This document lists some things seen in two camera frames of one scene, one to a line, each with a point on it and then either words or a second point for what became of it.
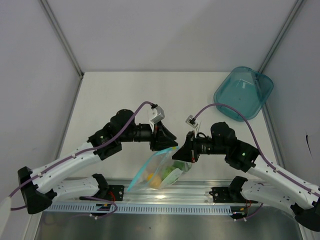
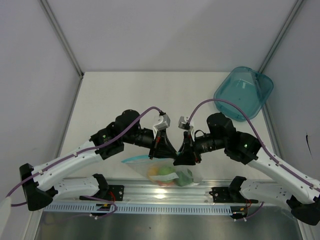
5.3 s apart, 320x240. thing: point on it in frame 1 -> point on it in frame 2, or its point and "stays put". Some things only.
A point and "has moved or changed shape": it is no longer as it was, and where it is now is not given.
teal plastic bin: (244, 88) stays put
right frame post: (282, 35) stays put
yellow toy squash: (155, 181) -> (152, 171)
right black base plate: (223, 195) stays put
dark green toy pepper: (184, 165) has moved or changed shape
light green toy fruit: (166, 171) has moved or changed shape
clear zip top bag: (161, 171) has moved or changed shape
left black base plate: (113, 192) stays put
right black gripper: (186, 152) stays put
